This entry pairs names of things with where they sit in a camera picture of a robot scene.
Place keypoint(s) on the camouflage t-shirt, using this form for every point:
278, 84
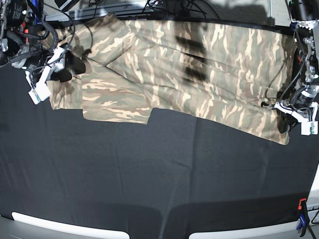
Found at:
224, 73

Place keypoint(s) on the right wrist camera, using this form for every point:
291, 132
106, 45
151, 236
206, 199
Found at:
40, 93

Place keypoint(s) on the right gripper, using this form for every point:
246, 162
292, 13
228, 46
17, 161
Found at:
33, 61

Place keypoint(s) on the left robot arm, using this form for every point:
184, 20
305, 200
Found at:
304, 16

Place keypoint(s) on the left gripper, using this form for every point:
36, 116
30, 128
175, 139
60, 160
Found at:
302, 97

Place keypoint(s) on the blue orange clamp near right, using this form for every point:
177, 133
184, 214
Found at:
303, 217

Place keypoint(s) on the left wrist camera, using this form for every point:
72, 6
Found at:
309, 128

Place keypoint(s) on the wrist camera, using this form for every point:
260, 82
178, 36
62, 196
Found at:
309, 128
40, 93

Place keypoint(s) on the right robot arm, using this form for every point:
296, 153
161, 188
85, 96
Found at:
29, 42

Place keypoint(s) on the black table cloth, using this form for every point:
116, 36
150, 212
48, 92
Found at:
174, 176

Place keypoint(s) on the blue bar clamp far left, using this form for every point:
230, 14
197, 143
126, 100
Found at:
37, 10

